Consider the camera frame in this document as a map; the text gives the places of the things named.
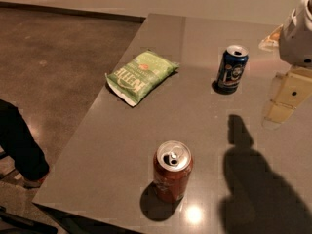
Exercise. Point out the blue pepsi can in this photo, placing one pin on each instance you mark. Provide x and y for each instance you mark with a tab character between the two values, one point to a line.
231	69

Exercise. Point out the person's dark trouser leg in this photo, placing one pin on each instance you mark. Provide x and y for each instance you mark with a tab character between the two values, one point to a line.
17	141

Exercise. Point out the black chair base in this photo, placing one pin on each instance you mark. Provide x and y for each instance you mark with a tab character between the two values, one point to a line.
13	224

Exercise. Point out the red coke can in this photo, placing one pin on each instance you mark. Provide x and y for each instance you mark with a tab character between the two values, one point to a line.
172	167

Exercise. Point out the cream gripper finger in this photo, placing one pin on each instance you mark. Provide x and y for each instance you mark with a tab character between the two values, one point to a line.
271	42
288	91

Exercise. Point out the green chip bag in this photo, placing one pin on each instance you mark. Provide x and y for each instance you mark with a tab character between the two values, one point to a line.
136	79

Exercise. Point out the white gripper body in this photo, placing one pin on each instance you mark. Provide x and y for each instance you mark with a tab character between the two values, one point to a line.
296	43

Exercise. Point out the person's shoe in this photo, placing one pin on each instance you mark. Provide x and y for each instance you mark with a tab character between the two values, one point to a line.
30	184

